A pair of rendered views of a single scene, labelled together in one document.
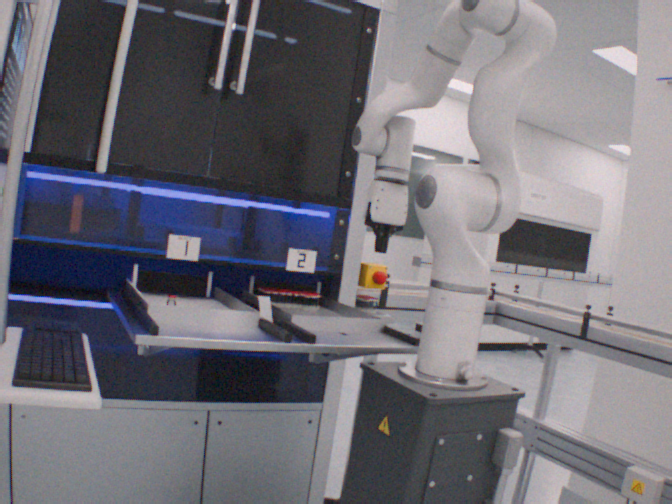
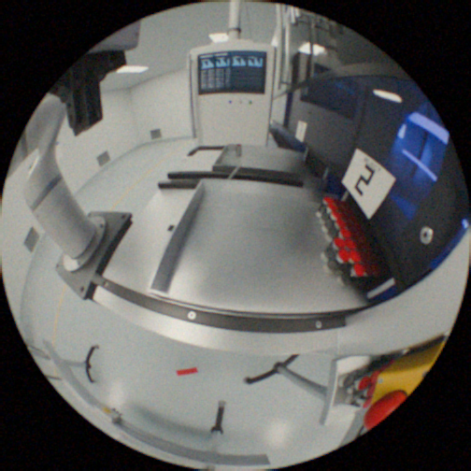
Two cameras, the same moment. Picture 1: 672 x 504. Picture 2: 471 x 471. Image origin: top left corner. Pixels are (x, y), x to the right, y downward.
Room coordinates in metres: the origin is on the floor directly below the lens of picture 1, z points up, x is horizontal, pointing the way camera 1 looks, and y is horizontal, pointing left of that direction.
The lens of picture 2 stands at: (1.61, -0.11, 1.07)
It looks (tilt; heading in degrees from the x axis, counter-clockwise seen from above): 51 degrees down; 125
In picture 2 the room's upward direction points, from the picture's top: 2 degrees clockwise
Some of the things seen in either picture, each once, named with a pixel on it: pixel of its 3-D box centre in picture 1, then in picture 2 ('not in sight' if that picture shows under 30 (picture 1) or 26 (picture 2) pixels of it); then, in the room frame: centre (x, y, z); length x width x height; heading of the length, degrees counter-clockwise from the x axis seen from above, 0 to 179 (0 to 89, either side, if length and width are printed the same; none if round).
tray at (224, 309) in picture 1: (186, 301); (268, 160); (1.43, 0.35, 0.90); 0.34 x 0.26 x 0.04; 29
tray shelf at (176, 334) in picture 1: (258, 322); (245, 188); (1.45, 0.16, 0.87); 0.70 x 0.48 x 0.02; 119
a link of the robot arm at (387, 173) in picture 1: (392, 175); not in sight; (1.46, -0.11, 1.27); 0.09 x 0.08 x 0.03; 119
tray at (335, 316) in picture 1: (309, 310); (279, 232); (1.59, 0.05, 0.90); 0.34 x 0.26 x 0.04; 29
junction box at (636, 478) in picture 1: (642, 486); (107, 413); (1.50, -1.02, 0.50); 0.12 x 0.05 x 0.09; 29
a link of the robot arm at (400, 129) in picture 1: (394, 142); not in sight; (1.46, -0.10, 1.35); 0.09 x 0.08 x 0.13; 119
